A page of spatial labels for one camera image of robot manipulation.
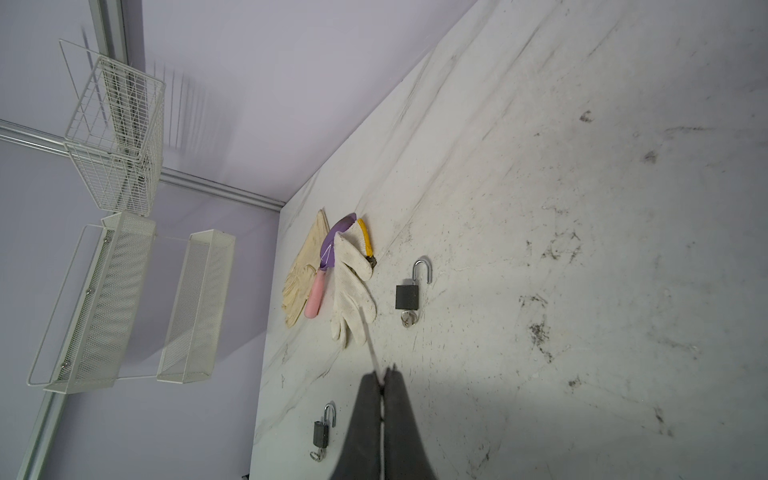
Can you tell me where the white wire basket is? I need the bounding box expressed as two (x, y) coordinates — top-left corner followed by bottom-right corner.
(63, 49), (166, 217)

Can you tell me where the white knit glove yellow cuff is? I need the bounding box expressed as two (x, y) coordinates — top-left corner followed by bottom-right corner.
(330, 213), (377, 348)

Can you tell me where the white mesh two-tier shelf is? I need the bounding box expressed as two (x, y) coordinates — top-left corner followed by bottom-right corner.
(26, 213), (236, 395)

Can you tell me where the purple trowel pink handle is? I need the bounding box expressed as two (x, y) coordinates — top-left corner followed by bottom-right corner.
(304, 213), (357, 319)

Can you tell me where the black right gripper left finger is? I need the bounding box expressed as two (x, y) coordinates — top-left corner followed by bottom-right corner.
(331, 372), (382, 480)

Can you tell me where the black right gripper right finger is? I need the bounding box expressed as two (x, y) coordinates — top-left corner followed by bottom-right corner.
(383, 366), (436, 480)

